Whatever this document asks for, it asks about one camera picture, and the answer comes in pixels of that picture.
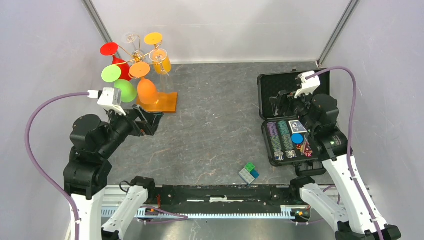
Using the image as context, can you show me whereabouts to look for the blue round dealer chip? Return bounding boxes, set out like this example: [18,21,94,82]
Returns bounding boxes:
[291,133,304,145]

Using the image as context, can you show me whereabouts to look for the yellow plastic wine glass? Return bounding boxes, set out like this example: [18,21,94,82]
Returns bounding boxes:
[144,32,172,75]

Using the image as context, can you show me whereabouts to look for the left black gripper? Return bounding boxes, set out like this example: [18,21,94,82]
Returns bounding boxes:
[98,101,164,156]

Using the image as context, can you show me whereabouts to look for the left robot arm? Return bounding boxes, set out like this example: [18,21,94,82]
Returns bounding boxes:
[63,104,164,240]

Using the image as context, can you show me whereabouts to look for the gold wire glass rack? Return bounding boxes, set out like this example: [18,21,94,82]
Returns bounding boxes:
[128,37,178,114]

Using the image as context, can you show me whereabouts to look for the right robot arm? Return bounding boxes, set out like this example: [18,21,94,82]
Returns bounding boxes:
[269,91,402,240]

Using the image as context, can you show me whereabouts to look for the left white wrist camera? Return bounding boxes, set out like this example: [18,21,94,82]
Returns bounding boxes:
[87,87,127,116]

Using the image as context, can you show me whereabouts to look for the red plastic wine glass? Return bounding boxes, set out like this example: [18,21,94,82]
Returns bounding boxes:
[99,42,132,81]

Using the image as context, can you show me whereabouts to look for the green plastic wine glass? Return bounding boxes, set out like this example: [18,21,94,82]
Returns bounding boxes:
[101,65,137,103]

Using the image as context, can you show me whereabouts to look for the orange plastic wine glass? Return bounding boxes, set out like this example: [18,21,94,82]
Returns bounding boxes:
[129,62,159,105]

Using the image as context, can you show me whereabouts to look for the clear wine glass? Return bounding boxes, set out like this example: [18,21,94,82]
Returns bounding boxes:
[121,32,145,64]

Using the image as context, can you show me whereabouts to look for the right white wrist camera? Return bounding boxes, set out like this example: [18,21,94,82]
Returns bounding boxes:
[294,71,321,99]

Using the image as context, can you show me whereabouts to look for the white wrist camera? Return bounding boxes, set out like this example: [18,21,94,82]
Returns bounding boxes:
[294,71,321,99]
[87,87,127,116]

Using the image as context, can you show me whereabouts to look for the black poker chip case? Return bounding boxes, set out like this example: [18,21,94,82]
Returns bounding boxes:
[257,69,318,167]

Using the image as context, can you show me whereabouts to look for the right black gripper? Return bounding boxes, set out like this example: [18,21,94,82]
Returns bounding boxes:
[269,85,317,134]

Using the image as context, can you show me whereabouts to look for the clear champagne flute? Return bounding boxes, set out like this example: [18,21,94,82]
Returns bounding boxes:
[149,48,172,93]

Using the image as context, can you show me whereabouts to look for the toy brick block stack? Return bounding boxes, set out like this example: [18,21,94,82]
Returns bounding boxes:
[238,162,260,185]

